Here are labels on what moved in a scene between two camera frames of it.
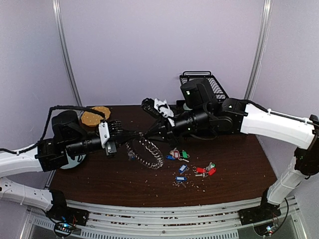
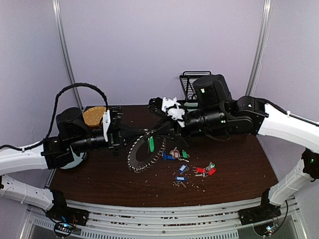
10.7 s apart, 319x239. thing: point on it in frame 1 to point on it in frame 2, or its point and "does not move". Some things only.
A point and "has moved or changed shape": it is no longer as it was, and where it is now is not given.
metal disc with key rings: x=147 y=152 has moved or changed shape
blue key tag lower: x=180 y=179 does not move
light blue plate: x=72 y=163 does not move
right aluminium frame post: x=263 y=34 does not move
